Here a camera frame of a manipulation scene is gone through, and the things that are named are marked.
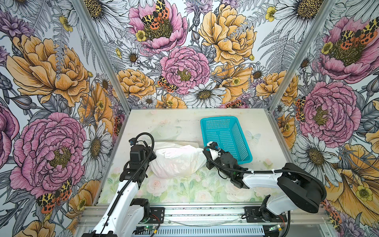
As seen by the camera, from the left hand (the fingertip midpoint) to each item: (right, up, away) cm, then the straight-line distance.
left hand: (150, 153), depth 84 cm
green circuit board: (+3, -33, -13) cm, 35 cm away
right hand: (+30, -1, +1) cm, 30 cm away
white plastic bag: (+14, -3, -3) cm, 15 cm away
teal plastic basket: (+49, +9, +24) cm, 55 cm away
